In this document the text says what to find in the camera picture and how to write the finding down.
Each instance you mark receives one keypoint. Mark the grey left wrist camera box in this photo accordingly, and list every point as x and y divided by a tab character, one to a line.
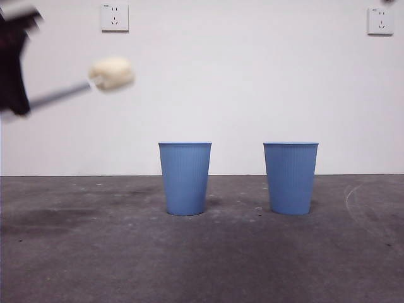
15	10

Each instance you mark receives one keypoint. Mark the white wall socket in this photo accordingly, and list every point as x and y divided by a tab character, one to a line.
381	21
115	17

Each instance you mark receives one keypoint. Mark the blue ribbed plastic cup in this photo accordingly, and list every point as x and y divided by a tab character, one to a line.
185	180
290	180

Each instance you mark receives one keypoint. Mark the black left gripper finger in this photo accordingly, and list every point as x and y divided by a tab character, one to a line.
12	85

